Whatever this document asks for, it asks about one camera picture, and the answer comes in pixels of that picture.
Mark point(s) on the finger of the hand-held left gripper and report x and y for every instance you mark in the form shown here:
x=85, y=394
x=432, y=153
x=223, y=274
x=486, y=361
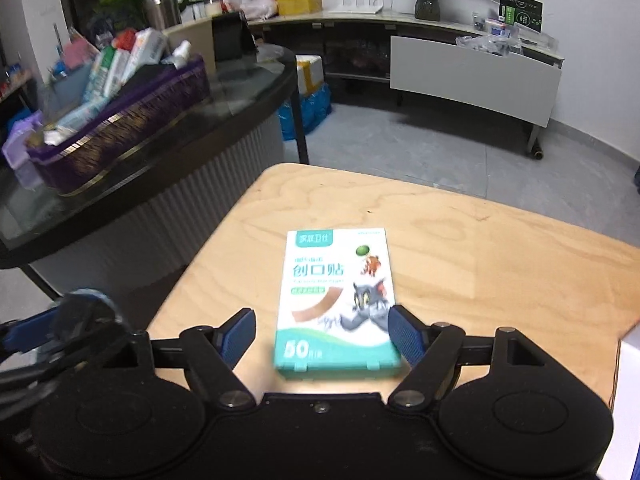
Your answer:
x=25, y=335

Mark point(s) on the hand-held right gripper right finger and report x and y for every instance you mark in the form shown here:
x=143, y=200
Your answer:
x=407, y=335

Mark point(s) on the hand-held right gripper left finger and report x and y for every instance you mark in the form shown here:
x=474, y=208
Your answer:
x=239, y=332

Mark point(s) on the green bandage box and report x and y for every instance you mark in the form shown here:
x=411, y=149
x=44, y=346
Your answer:
x=325, y=270

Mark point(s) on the orange and white cardboard box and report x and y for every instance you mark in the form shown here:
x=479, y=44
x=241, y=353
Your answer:
x=627, y=410

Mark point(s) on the light blue trash bin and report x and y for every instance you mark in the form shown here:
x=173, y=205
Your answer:
x=111, y=307

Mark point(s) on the purple tissue pack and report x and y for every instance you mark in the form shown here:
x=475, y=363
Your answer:
x=20, y=145

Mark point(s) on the purple patterned tray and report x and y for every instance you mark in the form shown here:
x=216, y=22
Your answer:
x=125, y=135

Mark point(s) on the blue wrapped packs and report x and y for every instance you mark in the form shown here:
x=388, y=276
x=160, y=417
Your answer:
x=305, y=110

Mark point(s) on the round dark glass table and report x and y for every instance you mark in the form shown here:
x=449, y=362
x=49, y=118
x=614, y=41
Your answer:
x=225, y=100

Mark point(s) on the white panel on wheels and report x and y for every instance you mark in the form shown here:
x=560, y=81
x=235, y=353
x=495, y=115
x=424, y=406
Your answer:
x=475, y=80

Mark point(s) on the yellow and white carton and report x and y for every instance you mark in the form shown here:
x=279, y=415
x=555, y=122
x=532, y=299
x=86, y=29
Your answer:
x=310, y=72

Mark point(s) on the pile of medicine boxes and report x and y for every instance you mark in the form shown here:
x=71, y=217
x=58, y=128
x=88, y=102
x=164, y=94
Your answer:
x=105, y=75

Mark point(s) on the dark blue curtain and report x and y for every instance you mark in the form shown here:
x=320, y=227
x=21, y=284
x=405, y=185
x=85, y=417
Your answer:
x=637, y=175

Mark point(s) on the small white bottle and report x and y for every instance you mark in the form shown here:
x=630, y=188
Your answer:
x=182, y=54

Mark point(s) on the long TV console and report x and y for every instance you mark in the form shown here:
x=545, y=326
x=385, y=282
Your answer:
x=350, y=45

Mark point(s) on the black rectangular panel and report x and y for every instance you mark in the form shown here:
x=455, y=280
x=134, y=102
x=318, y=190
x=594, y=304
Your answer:
x=227, y=35

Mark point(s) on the beige curved cabinet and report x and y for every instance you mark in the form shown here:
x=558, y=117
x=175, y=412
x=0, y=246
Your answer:
x=192, y=35

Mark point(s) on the pile of clear plastic packets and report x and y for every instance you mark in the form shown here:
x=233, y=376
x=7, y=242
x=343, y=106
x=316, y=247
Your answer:
x=492, y=42

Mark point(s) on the white candle jar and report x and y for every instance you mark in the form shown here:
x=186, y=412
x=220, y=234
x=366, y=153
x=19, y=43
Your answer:
x=212, y=9

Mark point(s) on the stainless steel tumbler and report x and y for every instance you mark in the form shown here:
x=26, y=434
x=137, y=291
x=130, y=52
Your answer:
x=161, y=10

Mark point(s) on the yellow box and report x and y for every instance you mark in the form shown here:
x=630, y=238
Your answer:
x=300, y=2

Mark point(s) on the black and green box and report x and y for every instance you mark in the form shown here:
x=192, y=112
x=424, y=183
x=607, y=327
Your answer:
x=520, y=10

